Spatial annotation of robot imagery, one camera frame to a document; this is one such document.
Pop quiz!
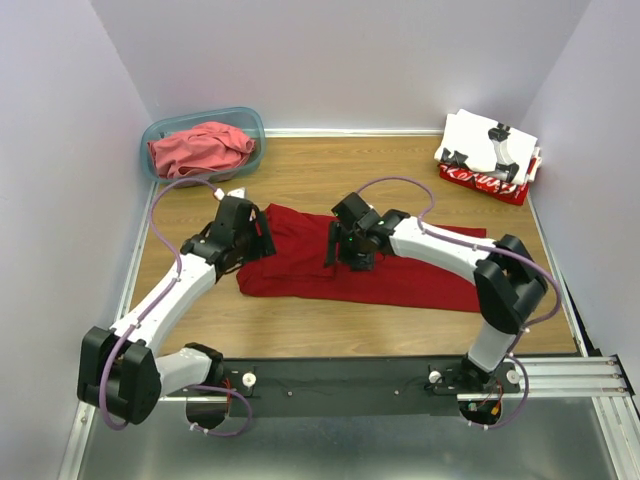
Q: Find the dark red t shirt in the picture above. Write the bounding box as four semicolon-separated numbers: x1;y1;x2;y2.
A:
235;202;488;314

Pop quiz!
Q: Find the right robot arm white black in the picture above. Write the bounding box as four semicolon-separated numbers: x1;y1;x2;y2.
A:
325;192;548;393

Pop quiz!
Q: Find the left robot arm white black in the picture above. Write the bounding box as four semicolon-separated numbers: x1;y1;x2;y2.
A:
77;195;275;430

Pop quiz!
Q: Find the teal plastic bin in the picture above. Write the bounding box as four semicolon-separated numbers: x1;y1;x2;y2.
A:
139;107;266;184

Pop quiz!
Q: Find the pink t shirt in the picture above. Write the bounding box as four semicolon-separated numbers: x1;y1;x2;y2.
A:
147;121;256;180

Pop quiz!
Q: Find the folded red printed t shirt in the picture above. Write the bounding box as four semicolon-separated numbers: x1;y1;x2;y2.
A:
438;157;542;206

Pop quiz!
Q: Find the folded white printed t shirt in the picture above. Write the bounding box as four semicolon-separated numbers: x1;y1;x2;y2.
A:
434;109;538;185

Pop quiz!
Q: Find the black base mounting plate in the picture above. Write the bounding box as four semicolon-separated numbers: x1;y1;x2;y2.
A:
207;355;521;418

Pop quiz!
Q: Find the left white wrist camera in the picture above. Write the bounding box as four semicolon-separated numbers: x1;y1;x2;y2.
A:
225;187;247;199

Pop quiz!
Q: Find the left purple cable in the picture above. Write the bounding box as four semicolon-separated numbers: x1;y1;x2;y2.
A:
98;178;226;431

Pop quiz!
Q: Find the aluminium extrusion frame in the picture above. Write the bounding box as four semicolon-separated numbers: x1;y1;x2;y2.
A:
58;182;640;480

